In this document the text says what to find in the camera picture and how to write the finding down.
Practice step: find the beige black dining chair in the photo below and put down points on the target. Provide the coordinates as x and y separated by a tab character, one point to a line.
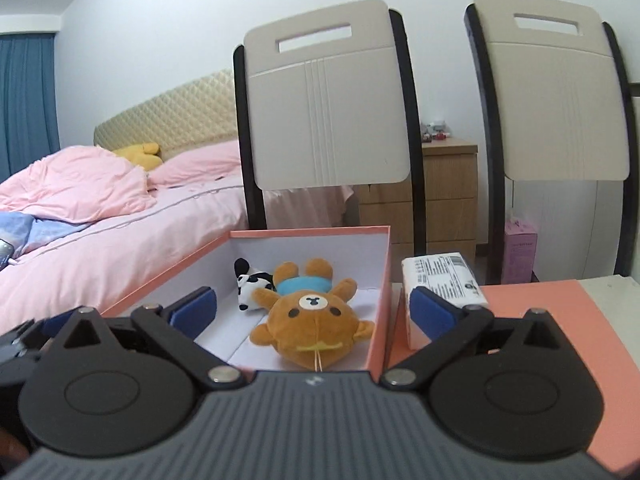
325	110
555	110

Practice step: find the white desktop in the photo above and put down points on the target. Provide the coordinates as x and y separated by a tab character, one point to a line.
615	300

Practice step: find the light blue blanket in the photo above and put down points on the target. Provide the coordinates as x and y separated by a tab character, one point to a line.
45	232

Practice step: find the beige quilted headboard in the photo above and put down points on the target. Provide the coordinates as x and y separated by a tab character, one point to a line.
190	110

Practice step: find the wooden nightstand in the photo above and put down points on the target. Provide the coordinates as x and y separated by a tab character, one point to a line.
440	195

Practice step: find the pink cardboard box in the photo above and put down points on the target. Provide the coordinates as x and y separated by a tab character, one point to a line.
380	310

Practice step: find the brown bear plush toy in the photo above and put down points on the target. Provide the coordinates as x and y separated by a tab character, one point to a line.
310	320

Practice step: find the white tissue pack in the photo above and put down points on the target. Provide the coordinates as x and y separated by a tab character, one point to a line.
440	272

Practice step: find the pink carton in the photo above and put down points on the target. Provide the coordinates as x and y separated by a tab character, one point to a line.
520	252

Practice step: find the bed with pink sheet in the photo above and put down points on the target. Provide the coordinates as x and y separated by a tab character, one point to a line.
165	230

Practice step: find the pink pillow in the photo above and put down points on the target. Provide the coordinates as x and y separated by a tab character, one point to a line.
200	162

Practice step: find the small toy cluster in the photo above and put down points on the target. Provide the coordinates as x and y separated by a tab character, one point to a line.
434	131

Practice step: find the yellow plush toy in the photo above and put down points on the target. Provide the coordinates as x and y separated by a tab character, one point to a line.
140	155

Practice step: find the blue curtain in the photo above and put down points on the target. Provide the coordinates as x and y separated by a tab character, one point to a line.
25	110

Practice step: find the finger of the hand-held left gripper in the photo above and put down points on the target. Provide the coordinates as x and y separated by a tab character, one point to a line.
50	325

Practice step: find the small dark device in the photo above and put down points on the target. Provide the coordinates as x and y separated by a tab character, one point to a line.
5	252

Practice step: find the pink duvet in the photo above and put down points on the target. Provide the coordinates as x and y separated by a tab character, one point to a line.
75	185

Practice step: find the pink box lid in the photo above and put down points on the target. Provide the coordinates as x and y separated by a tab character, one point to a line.
540	305

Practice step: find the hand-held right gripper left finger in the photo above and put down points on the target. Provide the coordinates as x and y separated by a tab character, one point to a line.
194	312

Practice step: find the black white panda plush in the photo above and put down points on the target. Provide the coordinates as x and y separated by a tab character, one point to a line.
250	290

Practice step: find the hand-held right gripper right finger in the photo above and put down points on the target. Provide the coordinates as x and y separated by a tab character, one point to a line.
431	316

